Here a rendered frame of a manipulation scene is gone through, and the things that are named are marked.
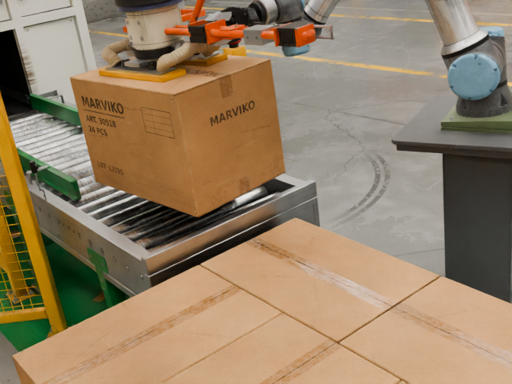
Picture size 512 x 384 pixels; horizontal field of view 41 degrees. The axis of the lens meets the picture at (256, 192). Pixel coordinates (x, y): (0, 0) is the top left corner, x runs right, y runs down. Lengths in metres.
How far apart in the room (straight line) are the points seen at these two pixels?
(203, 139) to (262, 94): 0.28
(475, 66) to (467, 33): 0.10
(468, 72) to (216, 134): 0.78
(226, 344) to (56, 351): 0.45
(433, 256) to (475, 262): 0.56
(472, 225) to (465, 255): 0.13
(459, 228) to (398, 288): 0.70
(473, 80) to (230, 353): 1.08
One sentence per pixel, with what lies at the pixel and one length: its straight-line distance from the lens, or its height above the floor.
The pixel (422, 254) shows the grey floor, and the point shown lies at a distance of 3.16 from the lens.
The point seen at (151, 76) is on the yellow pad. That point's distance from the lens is 2.20.
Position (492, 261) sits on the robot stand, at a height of 0.26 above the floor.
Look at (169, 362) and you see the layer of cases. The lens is 1.74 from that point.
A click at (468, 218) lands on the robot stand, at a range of 2.52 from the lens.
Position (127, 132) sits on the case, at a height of 0.90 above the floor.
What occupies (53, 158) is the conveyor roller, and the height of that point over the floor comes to 0.53.
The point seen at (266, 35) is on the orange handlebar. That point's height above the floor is 1.19.
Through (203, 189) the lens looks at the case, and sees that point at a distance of 2.13.
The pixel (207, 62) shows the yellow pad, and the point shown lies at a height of 1.08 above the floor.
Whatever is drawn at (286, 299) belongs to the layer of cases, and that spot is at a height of 0.54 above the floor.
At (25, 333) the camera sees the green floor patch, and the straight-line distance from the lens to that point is 3.10.
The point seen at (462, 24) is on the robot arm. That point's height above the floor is 1.12.
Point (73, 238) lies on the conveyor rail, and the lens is 2.61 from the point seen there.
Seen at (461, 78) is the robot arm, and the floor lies 0.97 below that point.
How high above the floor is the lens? 1.56
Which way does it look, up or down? 23 degrees down
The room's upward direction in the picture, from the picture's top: 8 degrees counter-clockwise
